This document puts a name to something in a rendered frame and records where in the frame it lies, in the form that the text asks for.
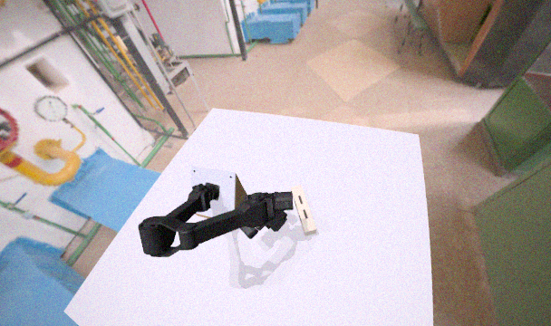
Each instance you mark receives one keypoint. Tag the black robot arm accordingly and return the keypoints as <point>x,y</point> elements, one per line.
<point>157,233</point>

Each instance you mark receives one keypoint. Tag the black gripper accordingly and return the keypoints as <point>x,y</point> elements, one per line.
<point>251,232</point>

